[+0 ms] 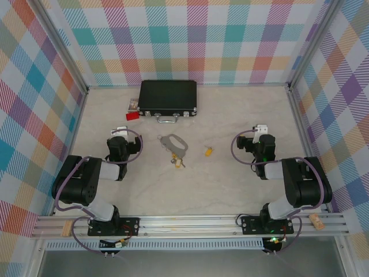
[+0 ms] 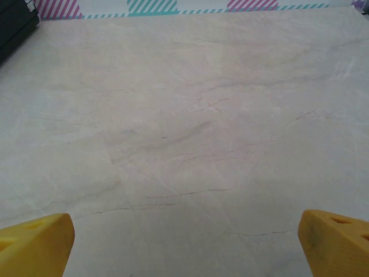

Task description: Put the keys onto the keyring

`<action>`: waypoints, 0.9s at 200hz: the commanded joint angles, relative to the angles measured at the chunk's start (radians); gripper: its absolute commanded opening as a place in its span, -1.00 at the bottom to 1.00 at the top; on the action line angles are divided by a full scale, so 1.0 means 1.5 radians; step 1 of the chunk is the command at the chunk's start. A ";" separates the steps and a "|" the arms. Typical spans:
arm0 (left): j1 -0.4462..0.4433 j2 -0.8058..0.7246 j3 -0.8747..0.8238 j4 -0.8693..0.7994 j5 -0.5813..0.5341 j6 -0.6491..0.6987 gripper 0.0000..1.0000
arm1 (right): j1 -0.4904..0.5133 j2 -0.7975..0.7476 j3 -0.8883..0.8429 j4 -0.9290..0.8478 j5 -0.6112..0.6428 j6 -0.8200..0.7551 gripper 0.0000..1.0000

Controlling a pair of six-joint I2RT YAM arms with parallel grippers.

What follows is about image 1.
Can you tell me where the grey metal key holder plate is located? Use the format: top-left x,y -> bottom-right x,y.
160,133 -> 190,158

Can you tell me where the cork stopper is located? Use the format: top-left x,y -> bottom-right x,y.
308,214 -> 324,230

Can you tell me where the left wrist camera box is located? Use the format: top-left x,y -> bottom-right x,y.
111,126 -> 130,137

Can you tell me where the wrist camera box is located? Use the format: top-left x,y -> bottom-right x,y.
111,126 -> 130,137
253,124 -> 269,144

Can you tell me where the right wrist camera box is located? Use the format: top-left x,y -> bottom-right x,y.
253,124 -> 269,144

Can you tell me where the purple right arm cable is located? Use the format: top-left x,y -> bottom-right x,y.
231,129 -> 333,256

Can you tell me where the aluminium frame bar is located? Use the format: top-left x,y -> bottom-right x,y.
287,0 -> 338,92
33,0 -> 89,93
287,88 -> 340,214

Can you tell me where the black case with metal handle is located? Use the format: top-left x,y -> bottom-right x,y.
137,80 -> 198,123

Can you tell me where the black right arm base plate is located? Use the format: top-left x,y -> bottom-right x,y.
240,214 -> 295,235

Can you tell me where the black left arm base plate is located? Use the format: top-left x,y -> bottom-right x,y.
87,216 -> 141,238

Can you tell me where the yellow power connector with wires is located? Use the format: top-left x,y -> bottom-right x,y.
263,234 -> 289,252
99,236 -> 134,253

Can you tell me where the aluminium mounting rail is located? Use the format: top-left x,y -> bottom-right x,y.
31,212 -> 351,239

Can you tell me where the white slotted cable duct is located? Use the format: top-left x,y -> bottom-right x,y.
46,237 -> 265,252

